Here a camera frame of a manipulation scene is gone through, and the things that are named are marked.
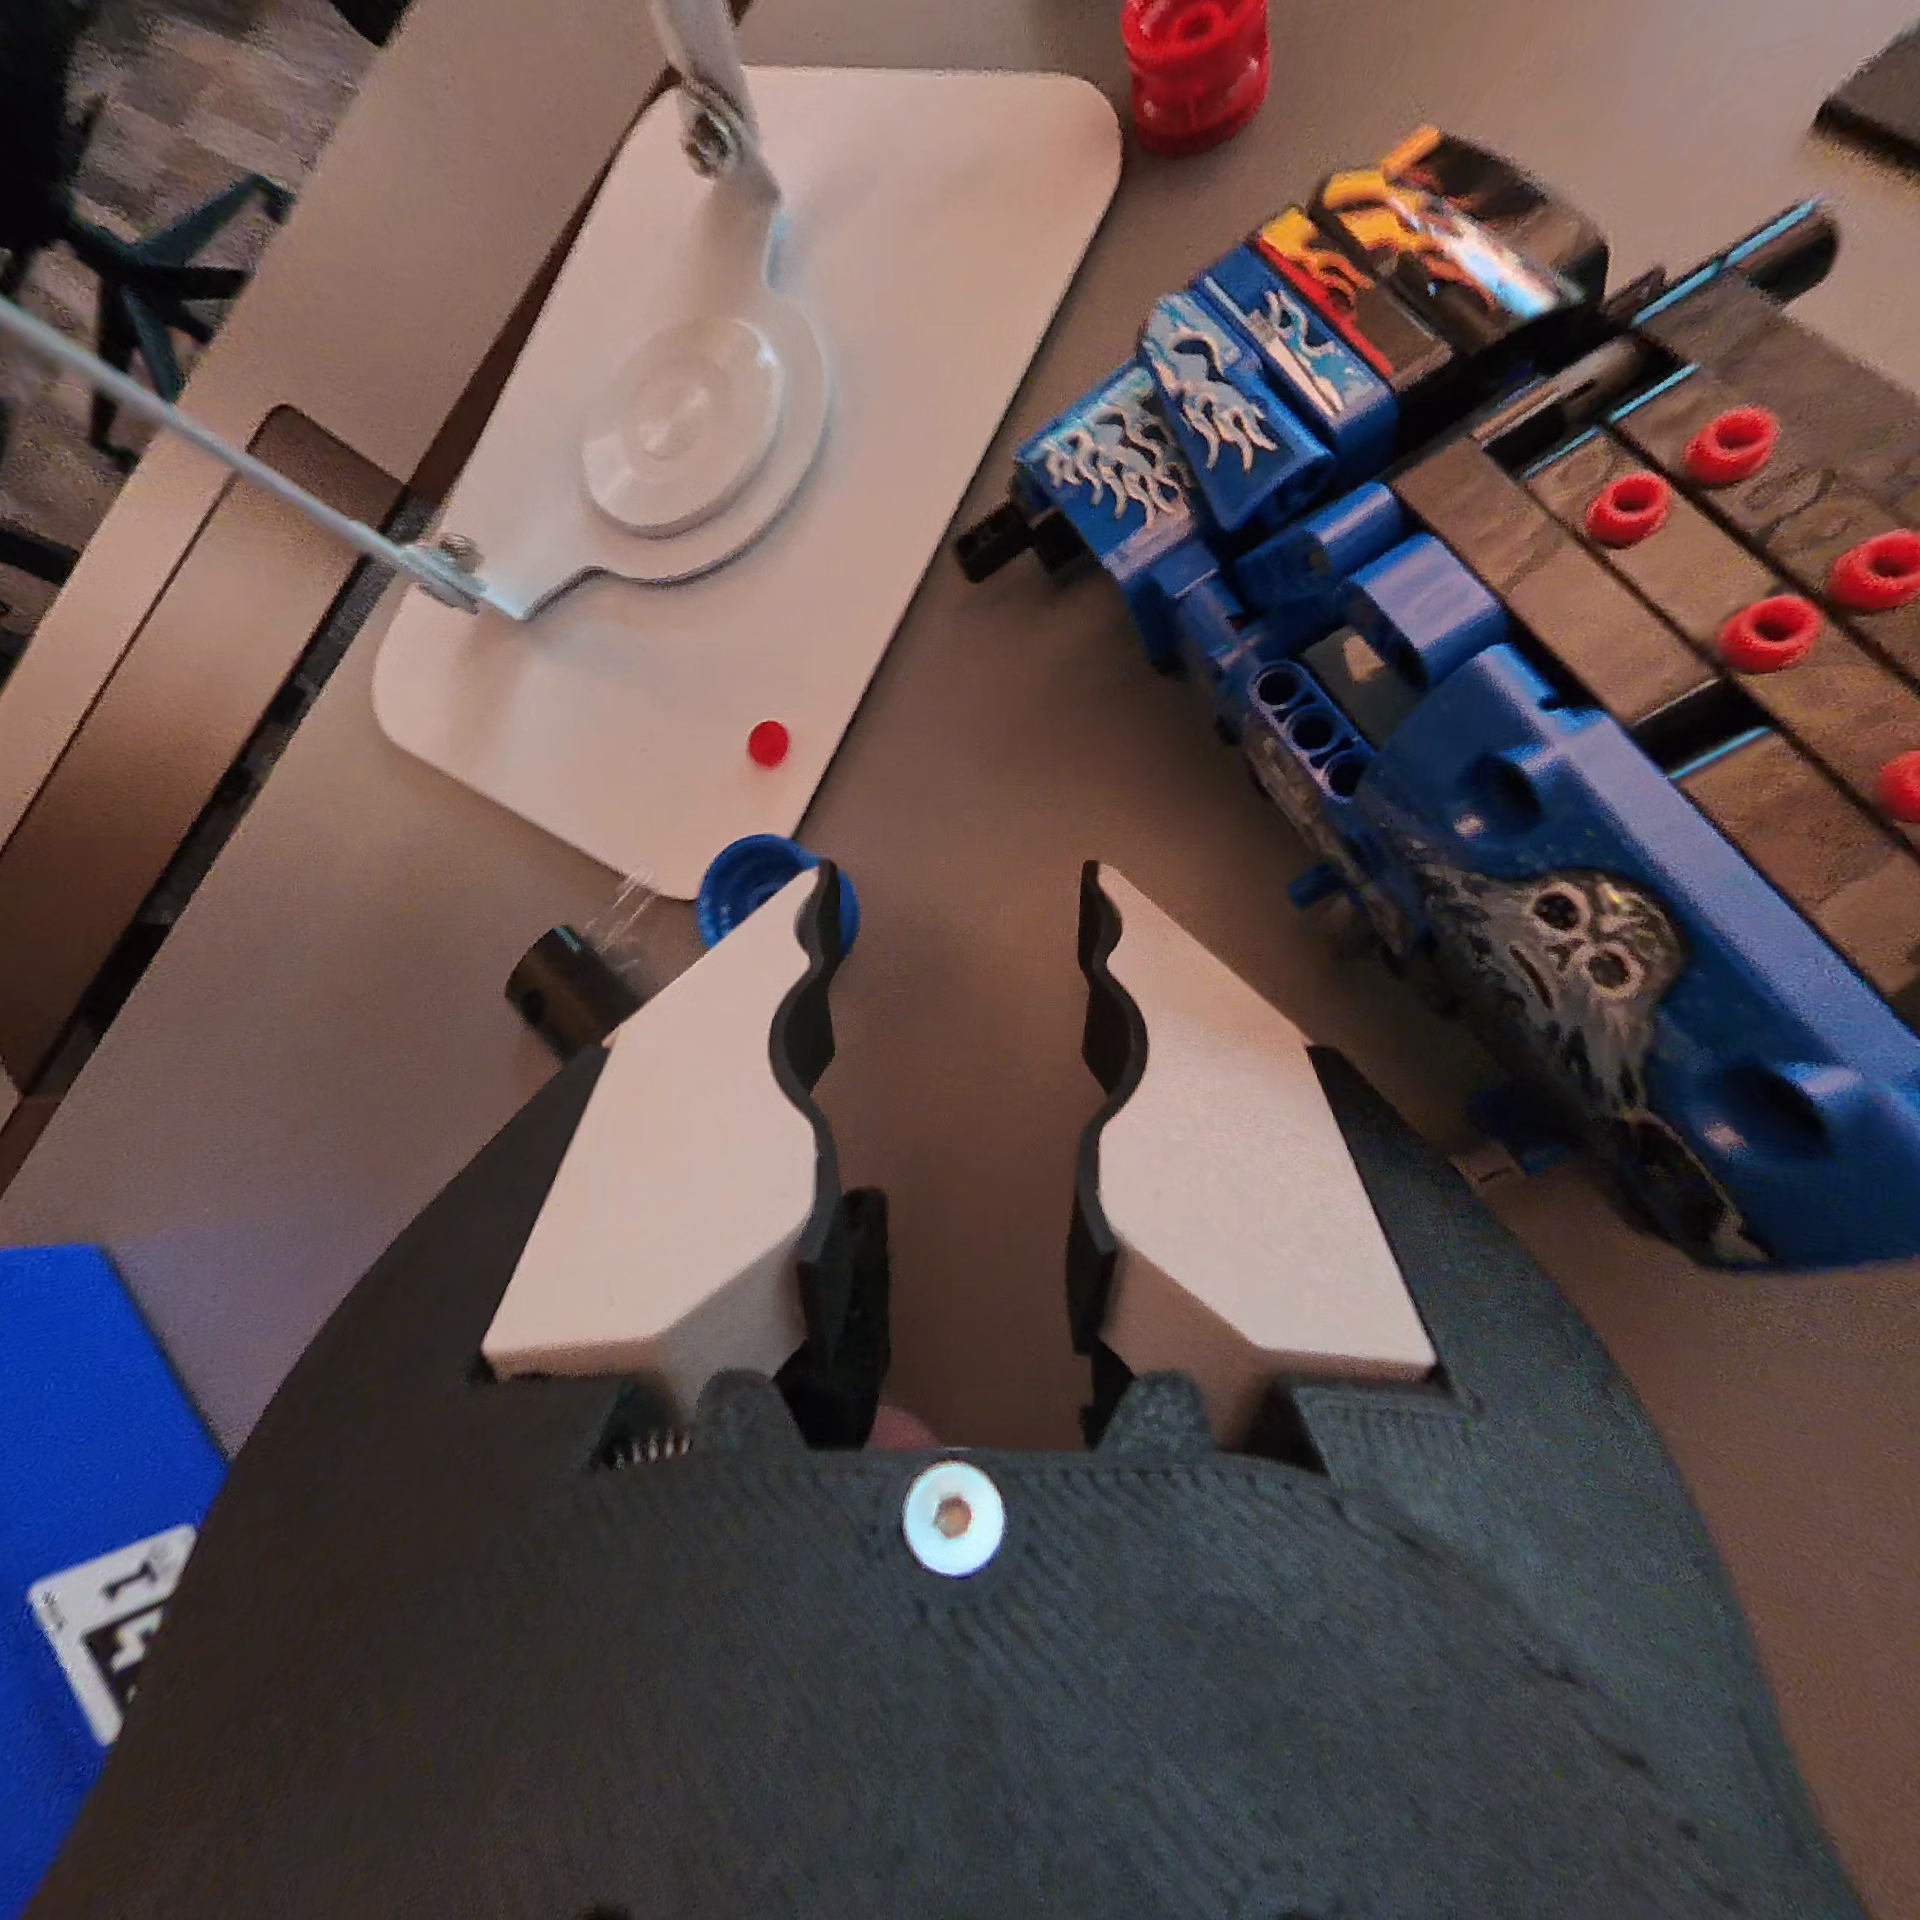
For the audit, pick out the office chair teal base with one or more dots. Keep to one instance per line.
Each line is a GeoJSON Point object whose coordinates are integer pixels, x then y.
{"type": "Point", "coordinates": [165, 287]}

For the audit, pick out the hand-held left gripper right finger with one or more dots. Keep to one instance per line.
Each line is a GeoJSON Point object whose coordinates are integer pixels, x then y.
{"type": "Point", "coordinates": [1260, 1200]}

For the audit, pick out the blue toy wheel rim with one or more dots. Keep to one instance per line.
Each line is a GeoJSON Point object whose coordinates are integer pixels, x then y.
{"type": "Point", "coordinates": [744, 886]}

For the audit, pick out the white metal stand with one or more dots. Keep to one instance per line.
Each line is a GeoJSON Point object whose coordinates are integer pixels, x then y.
{"type": "Point", "coordinates": [601, 720]}

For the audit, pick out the blue black toy truck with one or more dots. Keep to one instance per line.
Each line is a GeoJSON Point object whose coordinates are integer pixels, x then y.
{"type": "Point", "coordinates": [1500, 780]}

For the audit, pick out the blue plastic bin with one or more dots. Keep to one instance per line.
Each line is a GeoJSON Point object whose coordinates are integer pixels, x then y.
{"type": "Point", "coordinates": [76, 1425]}

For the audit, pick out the small red round stud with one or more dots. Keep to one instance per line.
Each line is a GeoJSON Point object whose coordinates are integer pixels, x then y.
{"type": "Point", "coordinates": [766, 745]}

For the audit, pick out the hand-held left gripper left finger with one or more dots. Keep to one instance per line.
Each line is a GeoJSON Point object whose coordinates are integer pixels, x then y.
{"type": "Point", "coordinates": [661, 1200]}

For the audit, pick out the red toy wheel rim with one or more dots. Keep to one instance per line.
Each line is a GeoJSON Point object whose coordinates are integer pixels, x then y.
{"type": "Point", "coordinates": [1194, 77]}

